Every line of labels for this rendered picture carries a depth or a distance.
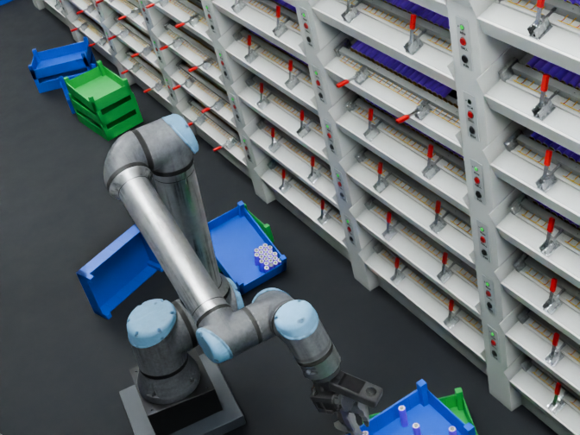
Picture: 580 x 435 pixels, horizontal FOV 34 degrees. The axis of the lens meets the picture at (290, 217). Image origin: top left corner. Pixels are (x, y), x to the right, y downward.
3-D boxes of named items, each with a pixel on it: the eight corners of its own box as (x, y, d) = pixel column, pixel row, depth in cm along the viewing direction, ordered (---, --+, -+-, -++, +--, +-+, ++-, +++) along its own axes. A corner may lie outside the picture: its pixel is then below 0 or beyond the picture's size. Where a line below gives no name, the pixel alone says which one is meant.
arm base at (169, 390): (147, 412, 274) (139, 390, 268) (132, 370, 289) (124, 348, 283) (208, 389, 278) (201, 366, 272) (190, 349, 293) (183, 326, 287)
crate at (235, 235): (286, 269, 339) (286, 257, 332) (239, 296, 332) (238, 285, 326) (242, 211, 352) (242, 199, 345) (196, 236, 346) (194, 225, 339)
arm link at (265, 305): (236, 299, 216) (259, 318, 205) (279, 278, 220) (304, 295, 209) (248, 332, 220) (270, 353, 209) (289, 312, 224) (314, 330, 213)
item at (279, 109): (334, 168, 300) (315, 141, 290) (243, 103, 344) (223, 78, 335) (379, 125, 302) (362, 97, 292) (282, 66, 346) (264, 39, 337)
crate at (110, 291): (94, 312, 341) (108, 320, 337) (75, 272, 329) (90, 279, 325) (151, 263, 358) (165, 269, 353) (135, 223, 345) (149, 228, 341)
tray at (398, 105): (469, 160, 226) (455, 135, 219) (330, 78, 270) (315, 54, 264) (526, 104, 228) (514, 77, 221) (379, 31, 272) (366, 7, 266)
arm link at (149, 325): (129, 354, 281) (115, 312, 270) (179, 329, 286) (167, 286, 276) (149, 384, 270) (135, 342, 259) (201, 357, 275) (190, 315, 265)
